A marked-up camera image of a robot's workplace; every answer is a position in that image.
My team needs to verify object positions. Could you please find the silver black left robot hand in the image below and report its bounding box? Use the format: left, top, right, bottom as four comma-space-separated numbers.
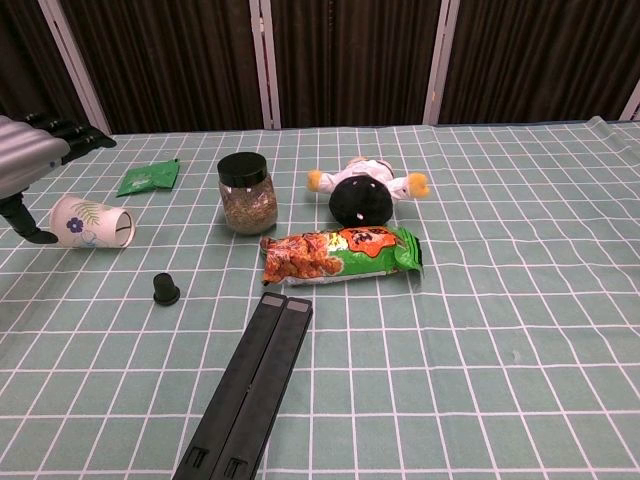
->
0, 112, 118, 245

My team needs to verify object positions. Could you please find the white floral paper cup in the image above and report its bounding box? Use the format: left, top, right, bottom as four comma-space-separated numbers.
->
48, 194, 136, 249

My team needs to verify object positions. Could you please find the dark pleated screen panel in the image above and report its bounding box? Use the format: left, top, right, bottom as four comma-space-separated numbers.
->
58, 0, 266, 135
0, 0, 97, 132
269, 0, 446, 129
438, 0, 640, 125

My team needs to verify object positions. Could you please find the small green sachet packet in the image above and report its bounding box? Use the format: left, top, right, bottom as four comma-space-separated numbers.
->
116, 157, 181, 198

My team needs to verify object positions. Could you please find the small black rubber stopper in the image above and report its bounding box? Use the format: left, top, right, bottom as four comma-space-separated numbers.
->
152, 272, 182, 306

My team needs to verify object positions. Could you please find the glass jar with black lid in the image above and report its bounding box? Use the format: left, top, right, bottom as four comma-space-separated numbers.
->
216, 152, 279, 236

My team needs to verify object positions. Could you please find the long black folded stand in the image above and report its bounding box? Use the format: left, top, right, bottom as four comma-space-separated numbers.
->
171, 292, 315, 480

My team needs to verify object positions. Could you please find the orange green snack bag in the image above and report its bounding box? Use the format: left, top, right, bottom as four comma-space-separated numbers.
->
259, 224, 425, 288

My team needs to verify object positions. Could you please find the black white plush doll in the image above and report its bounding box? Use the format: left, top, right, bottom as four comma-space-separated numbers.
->
306, 156, 431, 227

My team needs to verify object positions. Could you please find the green white grid tablecloth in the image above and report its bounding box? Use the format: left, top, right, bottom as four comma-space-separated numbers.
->
0, 115, 640, 480

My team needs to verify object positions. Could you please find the white screen frame post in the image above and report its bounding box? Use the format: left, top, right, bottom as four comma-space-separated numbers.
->
619, 79, 640, 121
37, 0, 112, 136
248, 0, 282, 130
422, 0, 461, 126

